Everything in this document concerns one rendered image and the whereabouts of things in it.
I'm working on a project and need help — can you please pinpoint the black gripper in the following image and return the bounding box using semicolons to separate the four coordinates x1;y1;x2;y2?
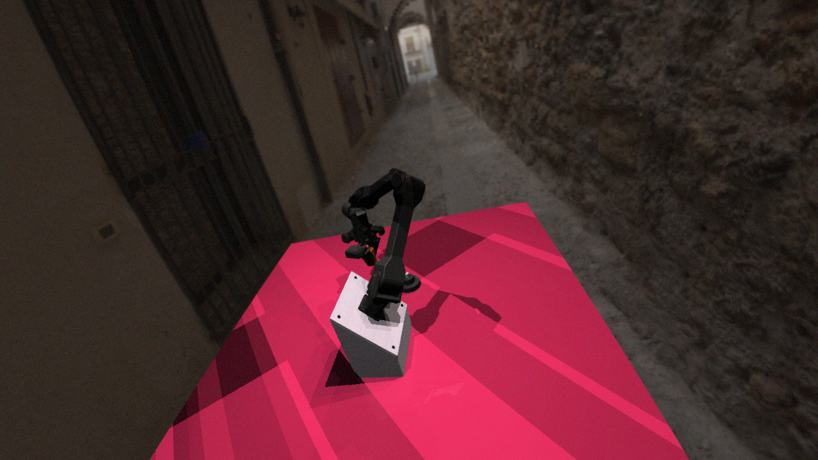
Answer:
345;223;385;265

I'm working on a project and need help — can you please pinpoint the orange knob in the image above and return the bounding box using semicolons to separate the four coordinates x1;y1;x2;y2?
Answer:
366;247;377;266

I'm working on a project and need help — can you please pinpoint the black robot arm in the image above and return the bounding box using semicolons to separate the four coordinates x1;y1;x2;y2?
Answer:
342;169;426;321

